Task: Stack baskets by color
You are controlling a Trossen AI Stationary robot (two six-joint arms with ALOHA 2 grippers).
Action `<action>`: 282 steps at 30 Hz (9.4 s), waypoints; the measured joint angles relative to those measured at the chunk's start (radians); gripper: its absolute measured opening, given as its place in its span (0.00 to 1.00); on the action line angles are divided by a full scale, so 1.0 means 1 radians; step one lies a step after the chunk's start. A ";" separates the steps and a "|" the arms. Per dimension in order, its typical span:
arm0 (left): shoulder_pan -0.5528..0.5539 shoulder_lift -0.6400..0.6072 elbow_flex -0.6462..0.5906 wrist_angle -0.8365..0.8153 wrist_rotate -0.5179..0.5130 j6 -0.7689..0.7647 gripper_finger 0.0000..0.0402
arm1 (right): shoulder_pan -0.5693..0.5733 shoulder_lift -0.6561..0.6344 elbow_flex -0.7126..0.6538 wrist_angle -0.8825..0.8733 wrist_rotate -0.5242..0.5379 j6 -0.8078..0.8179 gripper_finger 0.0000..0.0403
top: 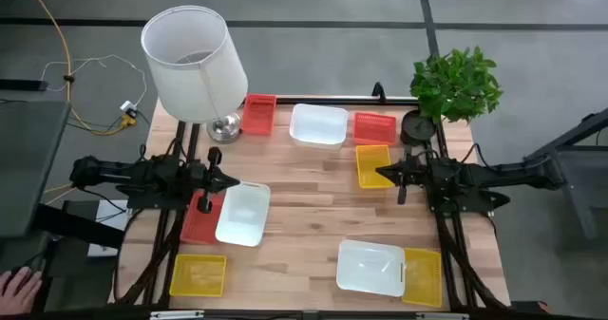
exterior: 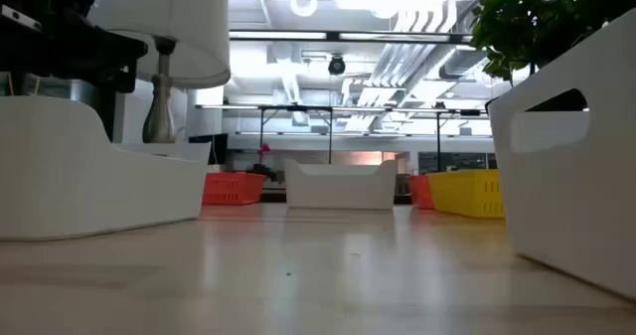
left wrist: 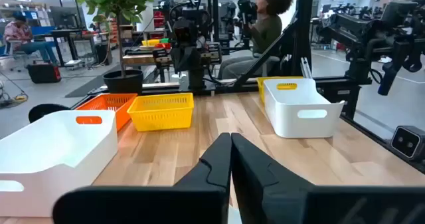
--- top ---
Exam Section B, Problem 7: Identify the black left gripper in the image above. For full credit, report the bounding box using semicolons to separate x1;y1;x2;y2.
192;146;241;216

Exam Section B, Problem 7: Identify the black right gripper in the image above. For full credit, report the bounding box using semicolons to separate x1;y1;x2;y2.
375;151;431;206

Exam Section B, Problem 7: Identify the yellow plastic mesh basket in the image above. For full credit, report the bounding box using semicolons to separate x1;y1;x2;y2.
401;247;444;309
354;143;395;190
168;254;228;298

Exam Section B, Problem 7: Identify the white plastic basket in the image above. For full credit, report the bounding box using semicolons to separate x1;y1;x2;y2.
214;180;272;248
288;103;350;151
335;238;408;298

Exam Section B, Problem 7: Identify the red plastic mesh basket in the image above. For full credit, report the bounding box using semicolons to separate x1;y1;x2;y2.
240;93;278;137
179;190;227;246
351;111;398;147

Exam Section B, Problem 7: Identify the green plant in black pot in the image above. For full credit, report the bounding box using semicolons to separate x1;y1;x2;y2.
400;46;504;148

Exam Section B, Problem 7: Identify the white shade silver table lamp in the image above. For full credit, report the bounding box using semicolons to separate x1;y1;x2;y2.
140;5;249;144

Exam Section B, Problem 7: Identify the white box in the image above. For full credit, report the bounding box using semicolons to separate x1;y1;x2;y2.
87;199;132;258

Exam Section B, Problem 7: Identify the black flat bar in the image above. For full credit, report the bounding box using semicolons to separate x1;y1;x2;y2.
32;203;125;250

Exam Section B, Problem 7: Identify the black metal stand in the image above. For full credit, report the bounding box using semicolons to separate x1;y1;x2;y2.
524;106;608;254

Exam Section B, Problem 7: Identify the grey desk top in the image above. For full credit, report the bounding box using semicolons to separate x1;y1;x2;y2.
0;100;72;238

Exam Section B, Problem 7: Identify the black power strip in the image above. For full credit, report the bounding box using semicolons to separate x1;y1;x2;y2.
0;78;49;92

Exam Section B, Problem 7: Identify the person's hand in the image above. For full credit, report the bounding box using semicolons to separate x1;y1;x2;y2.
0;267;43;315

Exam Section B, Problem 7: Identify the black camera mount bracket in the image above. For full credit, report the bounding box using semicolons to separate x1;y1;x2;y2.
370;81;387;104

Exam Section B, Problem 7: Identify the black aluminium table frame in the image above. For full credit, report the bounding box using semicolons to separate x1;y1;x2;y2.
111;94;512;320

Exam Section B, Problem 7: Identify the silver metal bracket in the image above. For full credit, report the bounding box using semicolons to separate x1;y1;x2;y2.
150;310;205;320
416;312;469;320

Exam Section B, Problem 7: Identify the thin white cable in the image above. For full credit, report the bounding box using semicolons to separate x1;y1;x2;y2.
40;53;148;107

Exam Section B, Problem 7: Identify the yellow extension cable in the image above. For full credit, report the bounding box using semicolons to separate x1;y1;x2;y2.
21;0;139;196

